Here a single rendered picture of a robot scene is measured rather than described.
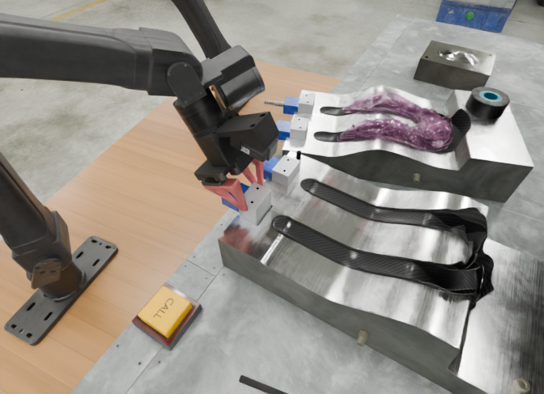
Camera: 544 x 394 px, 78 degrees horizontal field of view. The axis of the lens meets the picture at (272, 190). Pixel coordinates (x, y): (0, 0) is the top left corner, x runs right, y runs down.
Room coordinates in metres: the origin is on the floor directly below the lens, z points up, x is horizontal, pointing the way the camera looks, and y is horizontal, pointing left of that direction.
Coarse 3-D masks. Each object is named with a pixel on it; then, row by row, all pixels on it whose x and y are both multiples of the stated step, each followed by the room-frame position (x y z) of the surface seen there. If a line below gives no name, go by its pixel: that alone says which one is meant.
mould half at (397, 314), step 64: (384, 192) 0.43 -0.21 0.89; (256, 256) 0.28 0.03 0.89; (320, 256) 0.29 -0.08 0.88; (448, 256) 0.26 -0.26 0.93; (512, 256) 0.30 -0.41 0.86; (384, 320) 0.17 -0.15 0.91; (448, 320) 0.16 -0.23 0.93; (512, 320) 0.19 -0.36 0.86; (448, 384) 0.11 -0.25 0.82; (512, 384) 0.11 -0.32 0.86
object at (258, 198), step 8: (240, 184) 0.41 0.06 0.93; (256, 184) 0.40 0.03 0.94; (248, 192) 0.38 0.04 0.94; (256, 192) 0.38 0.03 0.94; (264, 192) 0.38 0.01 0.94; (224, 200) 0.38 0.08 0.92; (248, 200) 0.36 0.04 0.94; (256, 200) 0.36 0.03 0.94; (264, 200) 0.36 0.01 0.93; (232, 208) 0.37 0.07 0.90; (248, 208) 0.35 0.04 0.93; (256, 208) 0.35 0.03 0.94; (264, 208) 0.37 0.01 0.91; (240, 216) 0.36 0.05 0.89; (248, 216) 0.35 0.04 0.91; (256, 216) 0.34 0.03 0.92; (264, 216) 0.37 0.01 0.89; (256, 224) 0.34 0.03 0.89
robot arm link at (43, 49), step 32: (0, 32) 0.31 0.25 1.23; (32, 32) 0.33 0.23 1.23; (64, 32) 0.34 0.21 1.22; (96, 32) 0.36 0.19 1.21; (128, 32) 0.39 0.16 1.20; (160, 32) 0.42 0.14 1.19; (0, 64) 0.30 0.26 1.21; (32, 64) 0.32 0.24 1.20; (64, 64) 0.33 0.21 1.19; (96, 64) 0.34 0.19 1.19; (128, 64) 0.35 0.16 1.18; (160, 64) 0.37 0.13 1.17; (192, 64) 0.38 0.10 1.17
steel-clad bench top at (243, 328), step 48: (384, 48) 1.21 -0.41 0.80; (480, 48) 1.21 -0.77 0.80; (528, 48) 1.21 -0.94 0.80; (432, 96) 0.89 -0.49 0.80; (528, 96) 0.89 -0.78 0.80; (528, 144) 0.67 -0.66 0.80; (528, 192) 0.50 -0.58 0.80; (528, 240) 0.37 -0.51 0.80; (192, 288) 0.27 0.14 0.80; (240, 288) 0.27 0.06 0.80; (144, 336) 0.19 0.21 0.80; (192, 336) 0.19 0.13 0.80; (240, 336) 0.19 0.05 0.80; (288, 336) 0.19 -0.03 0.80; (336, 336) 0.19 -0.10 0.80; (96, 384) 0.12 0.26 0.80; (144, 384) 0.12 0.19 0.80; (192, 384) 0.12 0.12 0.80; (240, 384) 0.12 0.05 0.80; (288, 384) 0.12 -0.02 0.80; (336, 384) 0.12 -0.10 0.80; (384, 384) 0.12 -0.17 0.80; (432, 384) 0.12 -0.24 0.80
